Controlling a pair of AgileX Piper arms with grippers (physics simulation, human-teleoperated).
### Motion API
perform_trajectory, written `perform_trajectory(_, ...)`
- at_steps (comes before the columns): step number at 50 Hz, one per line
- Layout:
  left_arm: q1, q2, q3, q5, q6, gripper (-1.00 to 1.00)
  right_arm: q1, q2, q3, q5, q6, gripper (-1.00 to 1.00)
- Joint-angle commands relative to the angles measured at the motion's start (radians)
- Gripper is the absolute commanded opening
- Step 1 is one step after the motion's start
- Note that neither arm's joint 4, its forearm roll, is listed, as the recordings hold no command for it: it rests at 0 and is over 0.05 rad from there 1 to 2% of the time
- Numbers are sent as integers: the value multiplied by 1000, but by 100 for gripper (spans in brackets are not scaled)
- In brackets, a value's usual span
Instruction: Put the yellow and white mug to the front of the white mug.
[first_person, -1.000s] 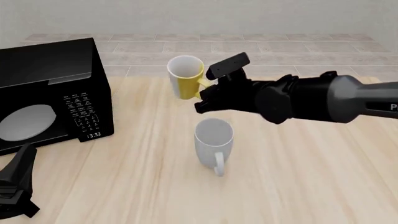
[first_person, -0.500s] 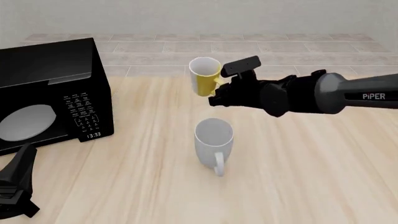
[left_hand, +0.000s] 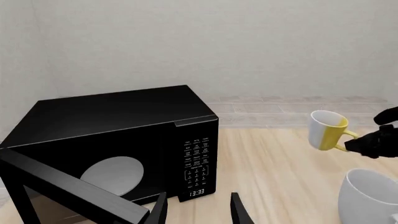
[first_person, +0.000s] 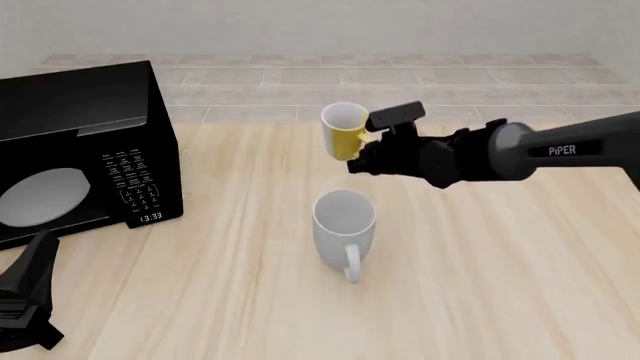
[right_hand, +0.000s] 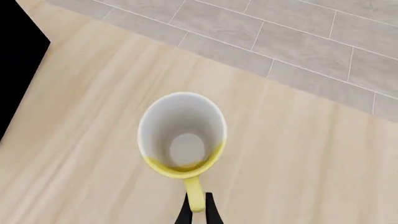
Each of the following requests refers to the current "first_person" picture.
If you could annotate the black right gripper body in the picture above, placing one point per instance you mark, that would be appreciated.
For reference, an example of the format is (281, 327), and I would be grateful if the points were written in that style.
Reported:
(397, 155)

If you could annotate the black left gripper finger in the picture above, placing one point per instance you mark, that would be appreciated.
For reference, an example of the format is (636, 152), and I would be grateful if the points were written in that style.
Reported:
(39, 262)

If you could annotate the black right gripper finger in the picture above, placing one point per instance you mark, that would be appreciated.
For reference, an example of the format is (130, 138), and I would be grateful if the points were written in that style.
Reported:
(357, 165)

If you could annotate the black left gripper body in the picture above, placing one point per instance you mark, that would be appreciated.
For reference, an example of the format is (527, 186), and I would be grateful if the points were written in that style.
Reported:
(22, 322)

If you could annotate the yellow and white mug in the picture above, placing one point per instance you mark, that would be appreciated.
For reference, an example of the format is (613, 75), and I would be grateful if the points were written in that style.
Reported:
(341, 144)

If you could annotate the grey and black right robot arm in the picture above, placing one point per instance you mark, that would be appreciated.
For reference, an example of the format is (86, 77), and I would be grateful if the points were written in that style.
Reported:
(520, 153)

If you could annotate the small flat plate on stalk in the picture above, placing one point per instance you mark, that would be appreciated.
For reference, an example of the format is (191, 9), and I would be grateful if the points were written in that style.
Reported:
(397, 112)

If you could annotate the grey round microwave turntable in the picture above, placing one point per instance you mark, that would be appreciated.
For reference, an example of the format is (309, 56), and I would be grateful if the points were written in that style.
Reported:
(42, 197)

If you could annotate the black microwave oven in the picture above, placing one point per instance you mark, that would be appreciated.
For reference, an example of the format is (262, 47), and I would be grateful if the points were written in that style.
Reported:
(75, 112)

